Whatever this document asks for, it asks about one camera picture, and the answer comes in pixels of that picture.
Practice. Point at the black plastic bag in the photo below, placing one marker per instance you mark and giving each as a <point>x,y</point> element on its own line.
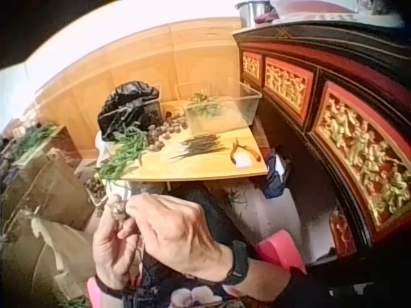
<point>128,109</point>

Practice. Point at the green stems in clear box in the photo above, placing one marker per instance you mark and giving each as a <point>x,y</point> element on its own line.
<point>204,106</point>

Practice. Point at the cardboard carton with green stems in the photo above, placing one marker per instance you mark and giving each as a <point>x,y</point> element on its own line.
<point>41,173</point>

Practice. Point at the pile of green stems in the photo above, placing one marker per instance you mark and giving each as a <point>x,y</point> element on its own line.
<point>126,149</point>

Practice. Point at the black wrist band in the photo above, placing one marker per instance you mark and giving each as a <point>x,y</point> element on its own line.
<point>239,263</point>
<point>107,287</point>

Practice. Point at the red black carved cabinet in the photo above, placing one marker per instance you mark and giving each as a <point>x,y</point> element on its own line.
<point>337,122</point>

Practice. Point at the small brown cone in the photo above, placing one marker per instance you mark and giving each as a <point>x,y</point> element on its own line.
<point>119,208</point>

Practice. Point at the person's right hand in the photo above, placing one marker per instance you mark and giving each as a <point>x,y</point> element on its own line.
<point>183,234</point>

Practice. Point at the white paper sheet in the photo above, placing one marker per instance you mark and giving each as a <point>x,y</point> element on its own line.
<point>53,244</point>

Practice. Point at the small wooden table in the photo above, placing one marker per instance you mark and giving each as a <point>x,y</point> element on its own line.
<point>199,167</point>

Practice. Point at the person's left fingers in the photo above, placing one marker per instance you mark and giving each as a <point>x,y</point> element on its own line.
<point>107,221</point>

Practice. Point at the pink plastic stool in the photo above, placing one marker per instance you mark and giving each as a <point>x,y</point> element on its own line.
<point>279,250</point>

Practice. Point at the person's left hand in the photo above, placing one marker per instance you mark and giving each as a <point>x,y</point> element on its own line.
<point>107,253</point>

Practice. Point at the clear plastic box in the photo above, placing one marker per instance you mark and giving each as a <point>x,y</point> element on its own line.
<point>221,109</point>

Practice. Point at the bundle of dark thin stems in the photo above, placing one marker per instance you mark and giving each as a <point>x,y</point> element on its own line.
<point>199,146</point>

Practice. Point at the metal pot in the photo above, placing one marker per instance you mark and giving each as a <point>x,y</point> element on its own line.
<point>252,11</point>

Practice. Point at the pile of brown cones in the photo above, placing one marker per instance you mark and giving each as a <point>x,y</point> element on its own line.
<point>167,131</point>

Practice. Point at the tray of brown cones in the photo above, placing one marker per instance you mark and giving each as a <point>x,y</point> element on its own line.
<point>96,191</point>

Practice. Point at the blue cloth bag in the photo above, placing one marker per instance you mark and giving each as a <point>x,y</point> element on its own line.
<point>273,176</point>

